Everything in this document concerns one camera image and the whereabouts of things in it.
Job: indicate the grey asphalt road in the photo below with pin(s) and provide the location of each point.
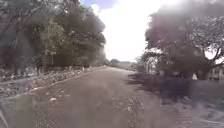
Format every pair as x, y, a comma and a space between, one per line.
100, 96

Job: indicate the row of trees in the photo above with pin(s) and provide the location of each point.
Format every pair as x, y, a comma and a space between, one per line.
50, 33

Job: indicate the large dark tree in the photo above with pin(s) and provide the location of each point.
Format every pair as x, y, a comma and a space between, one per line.
186, 40

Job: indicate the grass verge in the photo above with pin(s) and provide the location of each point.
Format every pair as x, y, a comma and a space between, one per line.
206, 91

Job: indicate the pale building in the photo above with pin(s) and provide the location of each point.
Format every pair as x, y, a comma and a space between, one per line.
216, 72

